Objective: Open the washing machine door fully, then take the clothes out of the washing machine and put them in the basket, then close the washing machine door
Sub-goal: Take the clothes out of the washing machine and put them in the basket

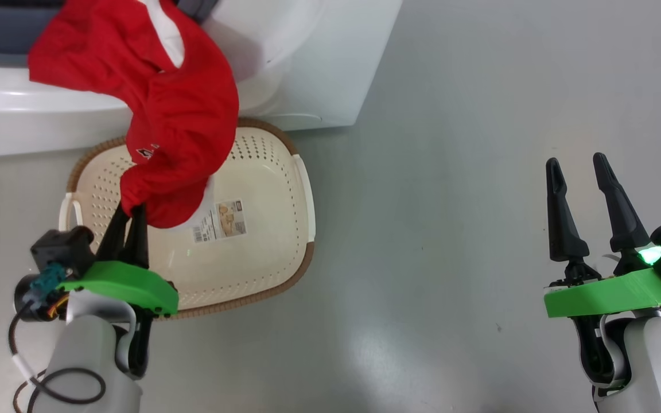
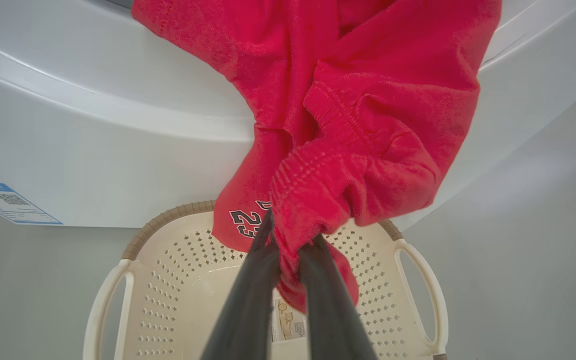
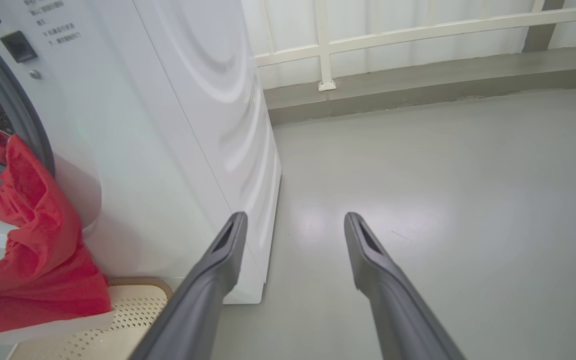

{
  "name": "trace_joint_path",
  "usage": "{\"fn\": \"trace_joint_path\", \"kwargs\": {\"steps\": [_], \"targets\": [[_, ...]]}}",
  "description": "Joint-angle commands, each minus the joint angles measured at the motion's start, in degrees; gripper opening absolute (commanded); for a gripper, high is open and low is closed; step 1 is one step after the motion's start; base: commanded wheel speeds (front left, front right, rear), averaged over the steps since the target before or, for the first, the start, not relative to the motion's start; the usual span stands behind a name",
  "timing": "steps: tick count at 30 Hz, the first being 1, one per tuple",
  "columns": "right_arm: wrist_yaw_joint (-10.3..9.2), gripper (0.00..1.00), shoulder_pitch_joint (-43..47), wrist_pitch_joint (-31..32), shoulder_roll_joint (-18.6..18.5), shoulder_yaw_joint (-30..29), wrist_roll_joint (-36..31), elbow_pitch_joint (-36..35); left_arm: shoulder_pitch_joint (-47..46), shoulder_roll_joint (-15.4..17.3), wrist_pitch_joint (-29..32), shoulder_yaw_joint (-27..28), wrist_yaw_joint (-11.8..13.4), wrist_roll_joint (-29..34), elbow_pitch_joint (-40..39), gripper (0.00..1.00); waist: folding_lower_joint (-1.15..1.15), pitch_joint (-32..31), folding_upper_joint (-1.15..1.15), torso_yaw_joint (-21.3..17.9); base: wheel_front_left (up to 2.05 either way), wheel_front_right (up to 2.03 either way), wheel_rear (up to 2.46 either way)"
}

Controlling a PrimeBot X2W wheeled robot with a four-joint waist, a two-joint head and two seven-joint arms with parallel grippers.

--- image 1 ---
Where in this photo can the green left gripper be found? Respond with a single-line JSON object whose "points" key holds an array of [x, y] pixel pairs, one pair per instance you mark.
{"points": [[129, 284]]}

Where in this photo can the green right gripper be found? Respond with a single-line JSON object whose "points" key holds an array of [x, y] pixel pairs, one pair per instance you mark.
{"points": [[606, 295]]}

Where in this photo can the red garment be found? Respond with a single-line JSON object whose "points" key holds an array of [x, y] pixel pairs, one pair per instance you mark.
{"points": [[193, 115]]}

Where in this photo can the basket product label sticker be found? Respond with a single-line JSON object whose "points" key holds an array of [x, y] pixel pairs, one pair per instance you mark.
{"points": [[224, 221]]}

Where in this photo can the cream perforated laundry basket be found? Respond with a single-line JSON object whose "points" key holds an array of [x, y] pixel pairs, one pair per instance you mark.
{"points": [[261, 241]]}

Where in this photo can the white front-load washing machine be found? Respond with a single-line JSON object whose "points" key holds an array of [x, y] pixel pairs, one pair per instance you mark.
{"points": [[319, 86]]}

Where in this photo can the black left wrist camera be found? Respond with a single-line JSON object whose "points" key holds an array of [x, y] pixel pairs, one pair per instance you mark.
{"points": [[61, 249]]}

